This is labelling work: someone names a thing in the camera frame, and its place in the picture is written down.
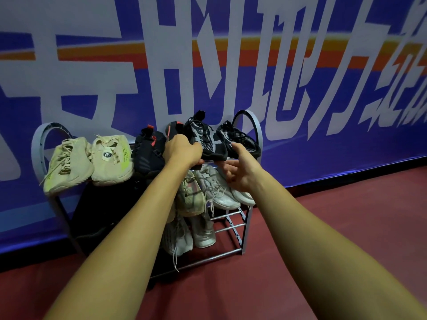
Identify person's right hand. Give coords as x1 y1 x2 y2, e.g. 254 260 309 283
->
217 142 264 194

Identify person's left hand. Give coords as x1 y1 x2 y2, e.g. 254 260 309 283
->
162 133 205 170

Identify grey white sneaker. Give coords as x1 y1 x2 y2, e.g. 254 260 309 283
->
197 164 242 217
230 188 256 207

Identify black strap sneaker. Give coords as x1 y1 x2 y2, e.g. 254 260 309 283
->
183 110 229 162

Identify plain black shoe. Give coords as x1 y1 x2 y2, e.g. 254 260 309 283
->
216 120 262 160

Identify beige sneaker green stripe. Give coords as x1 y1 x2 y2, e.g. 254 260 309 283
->
90 134 135 187

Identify white knit sneaker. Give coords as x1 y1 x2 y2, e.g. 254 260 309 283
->
161 216 194 273
190 215 217 249

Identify black shoe orange marks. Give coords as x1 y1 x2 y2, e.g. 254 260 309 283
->
72 188 114 242

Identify beige knit sneaker plain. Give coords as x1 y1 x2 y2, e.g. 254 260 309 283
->
40 136 95 197

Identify grey metal shoe rack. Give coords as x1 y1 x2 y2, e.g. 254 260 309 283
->
31 109 264 280

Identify person's right forearm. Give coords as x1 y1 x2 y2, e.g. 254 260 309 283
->
248 169 427 320

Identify person's left forearm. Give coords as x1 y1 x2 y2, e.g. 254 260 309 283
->
43 160 197 320

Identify blue printed wall banner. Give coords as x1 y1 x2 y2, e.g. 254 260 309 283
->
0 0 427 256

